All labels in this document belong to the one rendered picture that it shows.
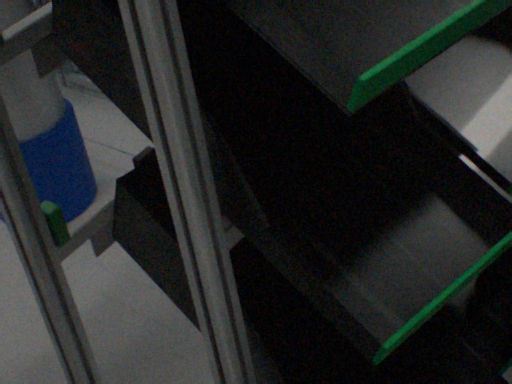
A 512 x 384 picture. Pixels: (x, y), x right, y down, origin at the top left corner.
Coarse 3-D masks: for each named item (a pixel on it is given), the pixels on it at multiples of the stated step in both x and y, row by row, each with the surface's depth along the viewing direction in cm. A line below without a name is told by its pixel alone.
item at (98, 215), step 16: (32, 16) 62; (48, 16) 63; (16, 32) 61; (32, 32) 62; (48, 32) 63; (0, 48) 60; (16, 48) 61; (0, 64) 60; (112, 192) 73; (96, 208) 72; (112, 208) 73; (80, 224) 71; (96, 224) 72; (224, 224) 56; (80, 240) 71; (64, 256) 70
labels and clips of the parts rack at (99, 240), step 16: (0, 32) 60; (32, 48) 64; (48, 48) 65; (48, 64) 65; (144, 160) 74; (48, 208) 68; (48, 224) 68; (64, 224) 69; (112, 224) 75; (64, 240) 69; (96, 240) 74; (112, 240) 76; (96, 256) 75
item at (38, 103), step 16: (0, 0) 125; (16, 0) 127; (32, 0) 132; (0, 16) 126; (16, 16) 128; (16, 64) 130; (32, 64) 132; (0, 80) 130; (16, 80) 131; (32, 80) 133; (48, 80) 136; (16, 96) 132; (32, 96) 134; (48, 96) 136; (16, 112) 134; (32, 112) 135; (48, 112) 137; (64, 112) 141; (16, 128) 135; (32, 128) 136; (48, 128) 138
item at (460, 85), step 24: (504, 24) 69; (456, 48) 67; (480, 48) 67; (504, 48) 68; (432, 72) 65; (456, 72) 66; (480, 72) 66; (504, 72) 67; (432, 96) 64; (456, 96) 65; (480, 96) 65; (504, 96) 65; (432, 120) 61; (456, 120) 63; (480, 120) 64; (504, 120) 64; (456, 144) 60; (480, 144) 63; (504, 144) 63; (480, 168) 60; (504, 168) 62
